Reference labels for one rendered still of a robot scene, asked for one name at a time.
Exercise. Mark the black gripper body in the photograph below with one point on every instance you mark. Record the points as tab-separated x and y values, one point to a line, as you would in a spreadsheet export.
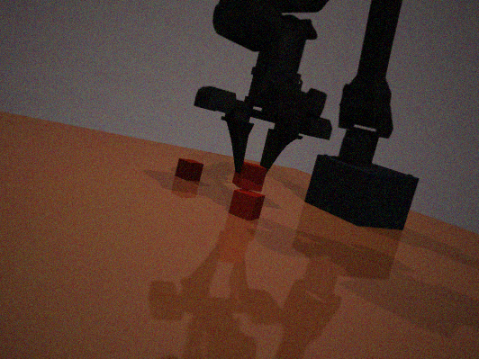
215	99

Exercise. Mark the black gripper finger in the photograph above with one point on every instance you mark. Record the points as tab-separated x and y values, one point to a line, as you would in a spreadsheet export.
276	141
239	134

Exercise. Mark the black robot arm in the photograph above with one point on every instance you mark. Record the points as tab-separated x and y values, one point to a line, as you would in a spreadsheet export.
259	25

